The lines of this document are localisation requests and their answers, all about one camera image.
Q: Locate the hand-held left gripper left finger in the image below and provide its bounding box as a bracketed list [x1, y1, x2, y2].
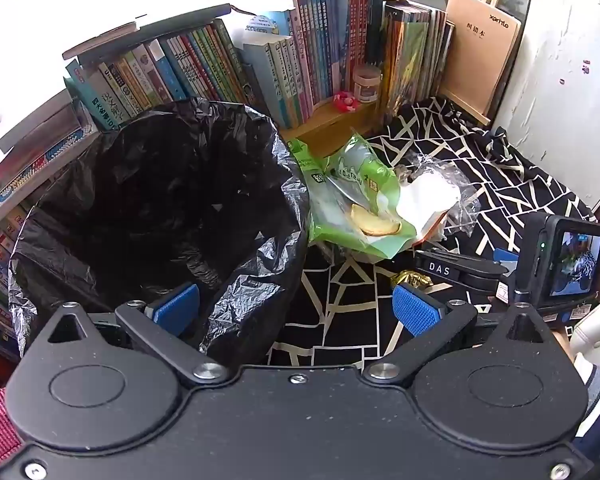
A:
[45, 282, 229, 386]

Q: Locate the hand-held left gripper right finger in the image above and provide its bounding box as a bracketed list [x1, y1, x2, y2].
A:
[362, 282, 556, 386]

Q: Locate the black trash bag bin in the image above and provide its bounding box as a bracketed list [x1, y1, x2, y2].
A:
[7, 97, 313, 361]

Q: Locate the white torn paper packaging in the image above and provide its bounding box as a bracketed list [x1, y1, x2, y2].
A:
[395, 170, 463, 241]

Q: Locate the green snack packet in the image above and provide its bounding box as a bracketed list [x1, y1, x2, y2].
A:
[307, 132, 418, 261]

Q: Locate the stack of flat books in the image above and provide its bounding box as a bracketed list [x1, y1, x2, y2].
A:
[0, 87, 101, 233]

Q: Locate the row of thin picture books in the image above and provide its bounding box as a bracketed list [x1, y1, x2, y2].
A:
[381, 0, 456, 117]

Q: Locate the row of upright books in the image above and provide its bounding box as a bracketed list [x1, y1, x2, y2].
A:
[65, 0, 385, 133]

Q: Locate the person's right hand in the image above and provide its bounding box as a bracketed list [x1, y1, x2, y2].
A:
[552, 329, 577, 363]

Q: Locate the gold foil wrapper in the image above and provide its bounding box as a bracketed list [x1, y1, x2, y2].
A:
[390, 269, 433, 291]

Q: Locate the yellow bread piece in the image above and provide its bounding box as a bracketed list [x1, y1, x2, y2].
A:
[350, 203, 403, 237]

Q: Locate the black white patterned blanket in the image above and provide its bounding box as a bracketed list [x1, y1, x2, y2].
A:
[267, 97, 598, 368]

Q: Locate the clear plastic wrapper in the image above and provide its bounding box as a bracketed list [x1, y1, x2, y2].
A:
[395, 152, 481, 241]

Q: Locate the green plastic wrapper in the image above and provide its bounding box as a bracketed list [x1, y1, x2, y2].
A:
[287, 137, 331, 186]

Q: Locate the wooden shelf board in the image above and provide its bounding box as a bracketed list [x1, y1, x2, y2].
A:
[280, 100, 381, 158]

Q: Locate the brown kraft sketchbook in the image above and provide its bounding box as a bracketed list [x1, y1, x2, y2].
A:
[439, 0, 523, 116]

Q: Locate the small jar with pink lid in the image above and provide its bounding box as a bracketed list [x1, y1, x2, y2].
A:
[352, 65, 382, 103]

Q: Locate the brown cover book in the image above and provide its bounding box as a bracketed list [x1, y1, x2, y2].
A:
[75, 22, 138, 48]

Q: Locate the dark flat book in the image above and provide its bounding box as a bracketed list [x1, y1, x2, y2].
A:
[62, 4, 233, 61]

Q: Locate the white cardboard sheet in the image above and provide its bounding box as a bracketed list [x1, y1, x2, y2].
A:
[207, 0, 301, 16]

